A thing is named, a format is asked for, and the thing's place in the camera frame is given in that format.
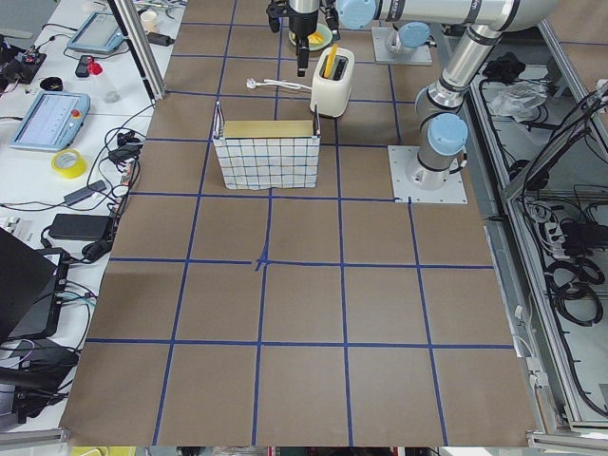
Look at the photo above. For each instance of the white toaster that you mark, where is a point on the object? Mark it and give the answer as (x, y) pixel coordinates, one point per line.
(330, 96)

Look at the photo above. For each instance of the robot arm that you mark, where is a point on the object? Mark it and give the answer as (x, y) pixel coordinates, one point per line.
(357, 19)
(443, 132)

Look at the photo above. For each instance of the bread slice in toaster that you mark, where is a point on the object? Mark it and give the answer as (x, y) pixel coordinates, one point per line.
(327, 70)

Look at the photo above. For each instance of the green plate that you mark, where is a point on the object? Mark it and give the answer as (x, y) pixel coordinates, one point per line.
(327, 34)

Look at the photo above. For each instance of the triangular pastry bread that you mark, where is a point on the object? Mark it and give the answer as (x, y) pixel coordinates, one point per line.
(316, 39)

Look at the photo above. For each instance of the paper cup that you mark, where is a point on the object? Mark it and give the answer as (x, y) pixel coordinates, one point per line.
(149, 21)

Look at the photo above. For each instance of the blue teach pendant far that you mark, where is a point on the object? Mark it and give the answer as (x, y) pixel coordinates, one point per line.
(99, 34)

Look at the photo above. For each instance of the blue teach pendant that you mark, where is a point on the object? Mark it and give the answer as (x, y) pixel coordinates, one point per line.
(52, 122)
(99, 34)

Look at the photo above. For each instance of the blue teach pendant near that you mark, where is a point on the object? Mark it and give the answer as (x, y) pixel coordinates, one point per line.
(52, 122)

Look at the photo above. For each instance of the yellow tape roll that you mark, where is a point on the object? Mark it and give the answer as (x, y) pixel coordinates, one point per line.
(68, 164)

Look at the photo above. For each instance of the black laptop power brick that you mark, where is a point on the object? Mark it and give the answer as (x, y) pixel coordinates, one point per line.
(79, 227)

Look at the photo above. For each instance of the black monitor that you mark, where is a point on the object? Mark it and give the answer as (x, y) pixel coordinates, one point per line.
(31, 283)

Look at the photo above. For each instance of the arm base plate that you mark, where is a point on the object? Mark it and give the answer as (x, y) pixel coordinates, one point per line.
(413, 183)
(403, 46)

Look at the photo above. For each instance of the wire basket with wooden shelf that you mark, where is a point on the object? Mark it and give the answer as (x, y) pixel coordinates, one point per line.
(260, 155)

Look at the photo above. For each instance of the aluminium frame post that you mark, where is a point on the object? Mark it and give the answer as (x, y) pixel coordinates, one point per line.
(131, 27)

